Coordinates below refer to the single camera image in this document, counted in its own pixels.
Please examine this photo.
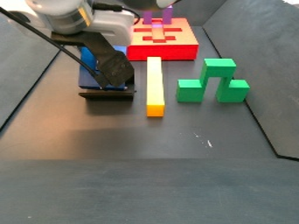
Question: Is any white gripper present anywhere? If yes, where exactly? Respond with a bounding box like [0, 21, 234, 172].
[78, 9, 135, 46]

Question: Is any blue U-shaped block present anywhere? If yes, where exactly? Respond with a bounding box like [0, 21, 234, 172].
[78, 45, 128, 91]

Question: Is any purple U-shaped block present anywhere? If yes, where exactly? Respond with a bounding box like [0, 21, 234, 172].
[143, 6, 174, 28]

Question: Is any red slotted base block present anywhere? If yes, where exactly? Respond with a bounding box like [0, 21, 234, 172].
[127, 17, 199, 61]

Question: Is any yellow long bar block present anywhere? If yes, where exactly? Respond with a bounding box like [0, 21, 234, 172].
[146, 57, 165, 117]

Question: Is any green stepped arch block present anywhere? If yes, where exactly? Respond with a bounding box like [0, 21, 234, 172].
[177, 59, 250, 103]

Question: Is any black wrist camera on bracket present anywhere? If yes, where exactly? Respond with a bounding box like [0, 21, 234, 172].
[51, 31, 135, 88]

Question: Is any black cable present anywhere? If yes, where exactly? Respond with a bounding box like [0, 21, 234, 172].
[0, 3, 142, 81]

